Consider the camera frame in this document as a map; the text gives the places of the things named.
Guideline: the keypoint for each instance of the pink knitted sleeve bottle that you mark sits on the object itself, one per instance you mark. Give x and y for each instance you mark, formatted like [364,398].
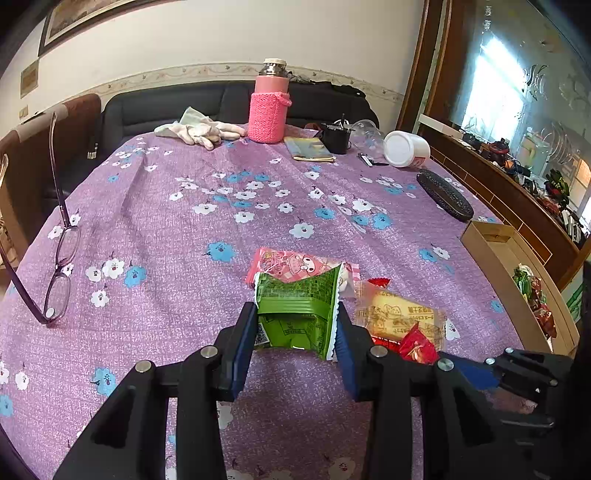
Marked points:
[268,115]

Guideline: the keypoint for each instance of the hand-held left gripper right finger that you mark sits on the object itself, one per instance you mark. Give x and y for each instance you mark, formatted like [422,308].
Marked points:
[347,362]

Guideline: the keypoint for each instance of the purple eyeglasses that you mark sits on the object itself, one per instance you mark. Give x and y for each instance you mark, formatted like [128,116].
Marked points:
[57,295]

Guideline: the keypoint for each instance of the black cup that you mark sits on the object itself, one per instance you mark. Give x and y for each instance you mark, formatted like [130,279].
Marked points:
[337,138]

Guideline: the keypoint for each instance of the pink cartoon snack packet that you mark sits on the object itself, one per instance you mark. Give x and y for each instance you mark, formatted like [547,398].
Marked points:
[295,265]

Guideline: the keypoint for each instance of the white cotton glove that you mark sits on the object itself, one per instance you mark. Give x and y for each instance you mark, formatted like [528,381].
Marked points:
[207,134]

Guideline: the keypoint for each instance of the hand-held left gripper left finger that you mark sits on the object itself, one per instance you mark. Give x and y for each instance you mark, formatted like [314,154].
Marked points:
[242,353]

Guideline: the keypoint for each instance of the black sofa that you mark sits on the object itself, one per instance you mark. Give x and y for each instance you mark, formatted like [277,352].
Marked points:
[152,110]

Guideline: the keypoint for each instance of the clear plastic cup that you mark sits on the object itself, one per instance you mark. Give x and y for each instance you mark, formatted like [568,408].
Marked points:
[367,134]

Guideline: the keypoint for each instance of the purple floral tablecloth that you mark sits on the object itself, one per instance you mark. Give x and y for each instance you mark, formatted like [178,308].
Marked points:
[161,230]

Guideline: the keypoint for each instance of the brown chair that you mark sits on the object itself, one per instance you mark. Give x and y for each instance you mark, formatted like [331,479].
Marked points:
[27,161]

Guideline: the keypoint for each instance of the wooden partition counter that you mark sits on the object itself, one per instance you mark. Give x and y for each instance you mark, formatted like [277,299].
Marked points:
[508,203]

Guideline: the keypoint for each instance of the black oval glasses case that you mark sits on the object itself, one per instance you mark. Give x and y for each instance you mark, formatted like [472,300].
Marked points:
[445,194]

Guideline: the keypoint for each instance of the beige wall plaque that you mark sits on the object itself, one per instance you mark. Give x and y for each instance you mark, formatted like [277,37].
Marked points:
[28,78]

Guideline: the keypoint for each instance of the white flat box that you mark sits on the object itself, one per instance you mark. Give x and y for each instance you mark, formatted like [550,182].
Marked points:
[438,123]

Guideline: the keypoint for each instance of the beige biscuit packet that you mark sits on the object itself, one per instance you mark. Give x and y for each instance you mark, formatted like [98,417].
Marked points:
[397,314]

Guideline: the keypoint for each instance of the pale green cloth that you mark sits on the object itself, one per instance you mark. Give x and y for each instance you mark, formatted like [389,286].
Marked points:
[194,117]

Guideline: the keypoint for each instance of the white plastic jar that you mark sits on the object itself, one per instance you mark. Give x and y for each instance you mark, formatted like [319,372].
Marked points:
[406,147]

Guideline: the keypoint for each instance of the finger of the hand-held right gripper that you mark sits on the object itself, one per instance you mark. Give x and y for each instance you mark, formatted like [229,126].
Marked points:
[526,422]
[480,374]

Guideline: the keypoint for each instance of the framed wall painting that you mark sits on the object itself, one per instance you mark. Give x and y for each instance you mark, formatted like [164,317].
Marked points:
[83,18]

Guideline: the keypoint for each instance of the small red crinkled candy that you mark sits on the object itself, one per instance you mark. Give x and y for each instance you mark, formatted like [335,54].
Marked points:
[418,348]

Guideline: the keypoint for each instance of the red black tool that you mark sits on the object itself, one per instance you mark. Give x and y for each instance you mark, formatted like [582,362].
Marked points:
[497,147]

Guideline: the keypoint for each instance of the cardboard box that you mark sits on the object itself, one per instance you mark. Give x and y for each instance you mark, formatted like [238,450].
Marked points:
[498,258]

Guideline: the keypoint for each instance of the green black gloves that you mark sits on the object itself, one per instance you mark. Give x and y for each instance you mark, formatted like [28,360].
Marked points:
[556,182]

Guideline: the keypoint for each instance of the brown red snack packet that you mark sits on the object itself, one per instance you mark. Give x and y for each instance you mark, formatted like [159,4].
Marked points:
[547,323]

